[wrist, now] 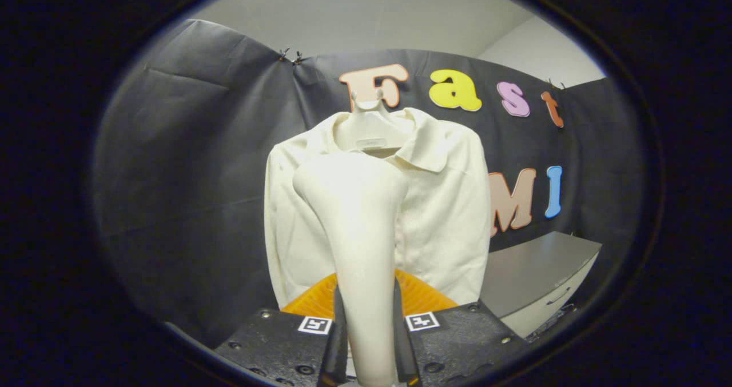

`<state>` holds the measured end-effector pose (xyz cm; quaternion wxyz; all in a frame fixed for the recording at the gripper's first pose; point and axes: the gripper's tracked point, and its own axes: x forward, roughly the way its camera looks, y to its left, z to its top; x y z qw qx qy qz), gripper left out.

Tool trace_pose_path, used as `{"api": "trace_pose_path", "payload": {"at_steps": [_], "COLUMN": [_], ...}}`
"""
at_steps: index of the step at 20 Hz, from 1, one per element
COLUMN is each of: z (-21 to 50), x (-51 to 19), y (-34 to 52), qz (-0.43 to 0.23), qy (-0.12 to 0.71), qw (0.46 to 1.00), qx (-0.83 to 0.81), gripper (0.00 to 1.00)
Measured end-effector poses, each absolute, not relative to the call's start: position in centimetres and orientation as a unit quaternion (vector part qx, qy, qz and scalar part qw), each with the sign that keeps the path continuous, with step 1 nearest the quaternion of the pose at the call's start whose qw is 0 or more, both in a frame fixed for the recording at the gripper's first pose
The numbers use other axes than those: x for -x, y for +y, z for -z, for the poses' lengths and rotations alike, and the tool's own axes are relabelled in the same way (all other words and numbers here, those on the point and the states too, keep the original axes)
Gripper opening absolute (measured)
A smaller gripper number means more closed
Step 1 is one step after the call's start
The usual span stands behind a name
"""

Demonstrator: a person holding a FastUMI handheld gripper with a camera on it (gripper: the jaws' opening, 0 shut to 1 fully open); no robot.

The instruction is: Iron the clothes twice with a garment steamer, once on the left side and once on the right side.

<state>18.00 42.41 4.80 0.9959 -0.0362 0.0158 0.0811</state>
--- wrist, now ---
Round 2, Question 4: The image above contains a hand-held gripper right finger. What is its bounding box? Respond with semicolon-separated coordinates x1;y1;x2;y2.
393;269;530;387

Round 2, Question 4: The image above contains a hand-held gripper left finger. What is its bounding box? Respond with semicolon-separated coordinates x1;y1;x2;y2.
214;272;348;387

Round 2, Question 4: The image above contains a cream button-up shirt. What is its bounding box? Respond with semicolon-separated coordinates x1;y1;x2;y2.
264;108;491;310

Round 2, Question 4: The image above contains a white clothes hanger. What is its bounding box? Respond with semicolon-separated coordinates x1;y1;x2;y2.
333;90;415;153

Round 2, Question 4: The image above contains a white cabinet with grey top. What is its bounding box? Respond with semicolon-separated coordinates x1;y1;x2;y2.
479;231;603;339

